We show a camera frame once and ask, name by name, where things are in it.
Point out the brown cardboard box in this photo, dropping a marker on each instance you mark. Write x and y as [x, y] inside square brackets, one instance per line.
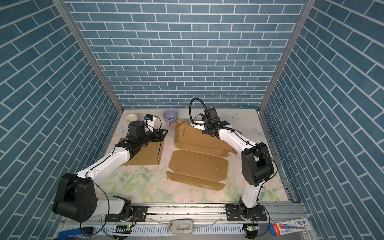
[148, 156]

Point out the white red blue carton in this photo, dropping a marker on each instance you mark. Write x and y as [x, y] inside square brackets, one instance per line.
[288, 227]

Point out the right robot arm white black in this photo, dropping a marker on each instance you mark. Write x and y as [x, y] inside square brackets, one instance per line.
[257, 165]

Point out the lavender speckled ceramic cup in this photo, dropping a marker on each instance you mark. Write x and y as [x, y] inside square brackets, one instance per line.
[170, 116]

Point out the grey plastic handle clamp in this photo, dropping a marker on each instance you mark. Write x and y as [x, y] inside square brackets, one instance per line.
[181, 227]

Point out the brown cardboard sheet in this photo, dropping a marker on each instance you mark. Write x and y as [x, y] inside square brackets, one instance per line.
[199, 159]

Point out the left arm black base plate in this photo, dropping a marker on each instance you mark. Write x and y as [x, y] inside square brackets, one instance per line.
[136, 214]

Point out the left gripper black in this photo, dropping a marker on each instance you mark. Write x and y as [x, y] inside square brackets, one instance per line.
[155, 138]

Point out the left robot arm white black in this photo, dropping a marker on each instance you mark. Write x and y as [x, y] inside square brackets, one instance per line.
[76, 197]

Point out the small green circuit board right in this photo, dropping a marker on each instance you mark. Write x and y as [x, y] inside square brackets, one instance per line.
[252, 228]

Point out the aluminium mounting rail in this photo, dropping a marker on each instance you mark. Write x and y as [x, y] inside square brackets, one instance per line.
[207, 213]

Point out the white ceramic mug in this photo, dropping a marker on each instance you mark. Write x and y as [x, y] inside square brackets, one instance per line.
[131, 118]

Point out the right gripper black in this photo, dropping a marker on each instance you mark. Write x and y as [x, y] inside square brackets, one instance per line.
[206, 132]

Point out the blue tool at bottom left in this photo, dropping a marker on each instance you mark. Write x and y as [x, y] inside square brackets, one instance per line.
[75, 234]

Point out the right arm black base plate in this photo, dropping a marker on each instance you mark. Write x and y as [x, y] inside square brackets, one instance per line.
[236, 213]

